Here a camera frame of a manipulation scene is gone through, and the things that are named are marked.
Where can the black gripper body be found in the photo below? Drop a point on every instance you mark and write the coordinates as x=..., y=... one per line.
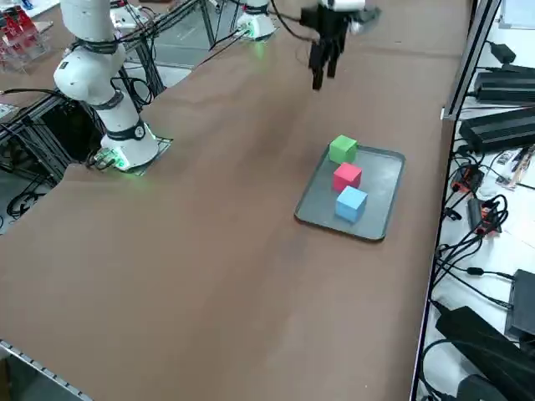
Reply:
x=330, y=25

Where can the green foam cube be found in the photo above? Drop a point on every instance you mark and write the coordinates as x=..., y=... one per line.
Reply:
x=342, y=149

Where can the red foam cube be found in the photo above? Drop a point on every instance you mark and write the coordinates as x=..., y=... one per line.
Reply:
x=347, y=177

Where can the blue foam cube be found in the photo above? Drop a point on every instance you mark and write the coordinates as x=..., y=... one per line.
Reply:
x=350, y=204

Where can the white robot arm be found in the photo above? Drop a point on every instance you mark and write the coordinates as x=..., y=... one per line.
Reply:
x=257, y=18
x=90, y=79

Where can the gray square tray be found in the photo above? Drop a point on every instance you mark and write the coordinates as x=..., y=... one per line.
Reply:
x=384, y=196

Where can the small black power adapter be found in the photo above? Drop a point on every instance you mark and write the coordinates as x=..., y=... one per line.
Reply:
x=503, y=52

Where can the ribbed black power adapter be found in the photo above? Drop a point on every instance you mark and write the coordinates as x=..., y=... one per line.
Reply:
x=497, y=127

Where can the orange and black hub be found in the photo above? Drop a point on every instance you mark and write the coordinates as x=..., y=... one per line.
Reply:
x=468, y=177
x=487, y=217

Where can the clear shelf with red packets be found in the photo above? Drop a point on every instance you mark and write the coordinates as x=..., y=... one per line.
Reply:
x=21, y=33

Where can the flat black box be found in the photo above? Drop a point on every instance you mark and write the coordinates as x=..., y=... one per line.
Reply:
x=522, y=305

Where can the large black stand base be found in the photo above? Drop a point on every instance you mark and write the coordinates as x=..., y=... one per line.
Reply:
x=480, y=342

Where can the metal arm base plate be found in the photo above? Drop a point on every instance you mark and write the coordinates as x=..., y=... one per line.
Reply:
x=165, y=144
x=271, y=37

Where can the upright post with bracket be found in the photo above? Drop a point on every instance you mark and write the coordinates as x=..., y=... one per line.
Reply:
x=472, y=54

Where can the black aluminium frame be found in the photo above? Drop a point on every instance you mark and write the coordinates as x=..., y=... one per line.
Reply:
x=62, y=129

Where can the aluminium profile rail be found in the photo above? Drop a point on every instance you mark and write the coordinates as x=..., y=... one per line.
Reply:
x=37, y=367

